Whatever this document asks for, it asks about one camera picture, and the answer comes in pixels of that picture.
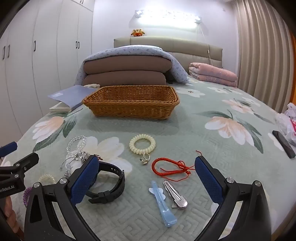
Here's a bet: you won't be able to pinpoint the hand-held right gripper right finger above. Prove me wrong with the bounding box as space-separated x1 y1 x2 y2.
194 156 272 241

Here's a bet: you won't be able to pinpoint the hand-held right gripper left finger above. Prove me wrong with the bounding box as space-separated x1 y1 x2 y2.
24 155 101 241

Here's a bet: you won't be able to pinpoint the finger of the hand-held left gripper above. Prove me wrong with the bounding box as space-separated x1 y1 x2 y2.
0 141 18 158
0 152 40 177

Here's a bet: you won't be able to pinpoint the purple coil hair tie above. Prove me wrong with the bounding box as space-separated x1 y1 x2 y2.
23 186 34 207

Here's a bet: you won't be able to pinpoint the clear coil hair tie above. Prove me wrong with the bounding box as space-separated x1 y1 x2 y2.
38 174 56 186

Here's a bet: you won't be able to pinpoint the silver hair clip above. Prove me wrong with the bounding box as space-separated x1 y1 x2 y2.
163 180 188 210

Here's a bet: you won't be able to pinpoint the clear crystal bead bracelet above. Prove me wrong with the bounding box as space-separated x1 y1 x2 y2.
67 136 87 156

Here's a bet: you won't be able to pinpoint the light blue hair clip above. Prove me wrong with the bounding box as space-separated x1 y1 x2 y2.
149 180 178 227

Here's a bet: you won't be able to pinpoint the cream coil bracelet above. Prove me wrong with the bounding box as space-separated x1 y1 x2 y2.
129 134 156 153

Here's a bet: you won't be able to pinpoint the brown wicker basket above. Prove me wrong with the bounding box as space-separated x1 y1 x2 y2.
83 85 180 120

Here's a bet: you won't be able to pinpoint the person's left hand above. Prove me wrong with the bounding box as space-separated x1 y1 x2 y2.
0 197 18 232

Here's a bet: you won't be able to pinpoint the green floral bedspread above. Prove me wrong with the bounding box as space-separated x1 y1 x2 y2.
5 80 296 241

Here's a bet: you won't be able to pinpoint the lilac folded cloth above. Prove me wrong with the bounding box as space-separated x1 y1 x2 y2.
47 85 97 113

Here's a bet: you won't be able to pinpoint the black bar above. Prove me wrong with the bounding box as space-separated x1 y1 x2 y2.
272 130 296 159

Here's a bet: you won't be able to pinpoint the white plastic bag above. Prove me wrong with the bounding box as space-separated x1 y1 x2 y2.
275 103 296 147

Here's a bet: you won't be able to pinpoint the white wardrobe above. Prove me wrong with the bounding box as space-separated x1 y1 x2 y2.
0 0 96 149

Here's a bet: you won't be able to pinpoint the brown folded quilt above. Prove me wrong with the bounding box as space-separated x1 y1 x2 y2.
83 71 167 88

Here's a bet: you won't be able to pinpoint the pink folded blanket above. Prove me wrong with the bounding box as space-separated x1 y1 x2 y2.
188 62 238 88

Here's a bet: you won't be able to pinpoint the stacked brown pillows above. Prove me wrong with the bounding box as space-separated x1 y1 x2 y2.
84 54 172 75

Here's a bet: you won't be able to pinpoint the beige padded headboard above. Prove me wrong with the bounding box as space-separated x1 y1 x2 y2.
114 36 223 70

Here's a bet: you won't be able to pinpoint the orange curtain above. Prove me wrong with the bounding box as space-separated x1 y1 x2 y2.
287 30 296 106

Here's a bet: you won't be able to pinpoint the folded brown and lilac quilts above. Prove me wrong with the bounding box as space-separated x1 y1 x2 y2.
74 46 190 85

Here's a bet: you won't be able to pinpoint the beige curtain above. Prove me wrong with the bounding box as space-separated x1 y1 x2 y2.
235 0 295 114

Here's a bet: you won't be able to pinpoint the silver charm bracelet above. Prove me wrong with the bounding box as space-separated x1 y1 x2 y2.
61 151 91 178

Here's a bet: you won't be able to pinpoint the red cord bracelet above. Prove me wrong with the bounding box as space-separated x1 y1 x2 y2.
151 151 202 179

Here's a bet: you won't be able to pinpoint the silver ring charm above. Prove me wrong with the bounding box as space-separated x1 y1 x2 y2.
140 152 151 165

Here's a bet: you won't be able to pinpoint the white lamp cable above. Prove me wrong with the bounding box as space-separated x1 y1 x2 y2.
196 23 212 68

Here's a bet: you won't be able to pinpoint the bright wall lamp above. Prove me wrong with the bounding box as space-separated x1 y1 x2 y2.
129 9 201 29

